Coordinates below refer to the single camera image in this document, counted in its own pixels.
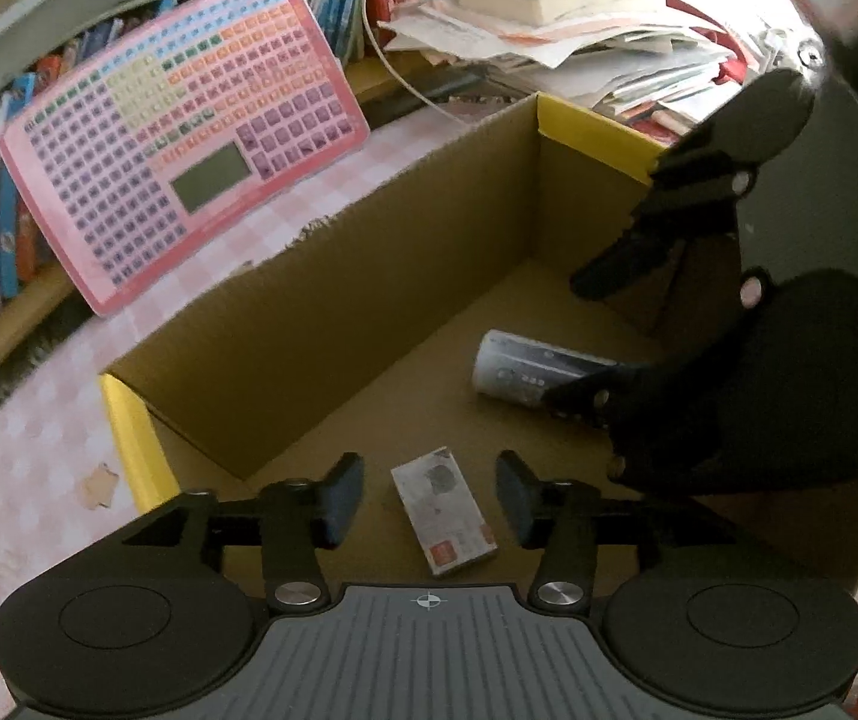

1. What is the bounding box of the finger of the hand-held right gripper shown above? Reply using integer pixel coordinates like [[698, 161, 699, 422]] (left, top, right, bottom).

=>
[[570, 139, 756, 301], [541, 360, 700, 481]]

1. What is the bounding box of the yellow cardboard box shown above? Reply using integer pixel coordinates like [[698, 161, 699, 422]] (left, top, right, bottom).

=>
[[99, 92, 858, 601]]

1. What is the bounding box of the pink learning tablet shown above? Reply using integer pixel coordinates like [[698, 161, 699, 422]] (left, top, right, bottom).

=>
[[0, 0, 371, 318]]

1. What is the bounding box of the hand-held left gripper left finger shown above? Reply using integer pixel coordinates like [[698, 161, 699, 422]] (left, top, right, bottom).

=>
[[123, 452, 366, 614]]

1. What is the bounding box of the white cable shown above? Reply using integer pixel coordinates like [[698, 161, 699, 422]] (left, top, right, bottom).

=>
[[358, 0, 475, 125]]

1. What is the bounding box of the cardboard scrap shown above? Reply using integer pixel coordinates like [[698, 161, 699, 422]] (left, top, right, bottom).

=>
[[76, 463, 121, 511]]

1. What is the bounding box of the pile of papers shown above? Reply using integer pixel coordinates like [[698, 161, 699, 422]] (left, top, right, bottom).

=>
[[380, 0, 756, 147]]

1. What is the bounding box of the small white red card box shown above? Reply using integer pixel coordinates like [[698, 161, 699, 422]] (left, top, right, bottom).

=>
[[390, 447, 497, 578]]

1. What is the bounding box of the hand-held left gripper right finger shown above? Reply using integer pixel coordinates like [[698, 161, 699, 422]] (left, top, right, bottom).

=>
[[495, 451, 730, 611]]

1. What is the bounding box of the pink checked tablecloth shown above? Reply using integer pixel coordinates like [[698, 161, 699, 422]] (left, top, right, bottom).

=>
[[0, 101, 542, 691]]

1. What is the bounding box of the white printed tube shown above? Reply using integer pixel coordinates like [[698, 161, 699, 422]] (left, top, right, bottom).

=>
[[472, 328, 621, 428]]

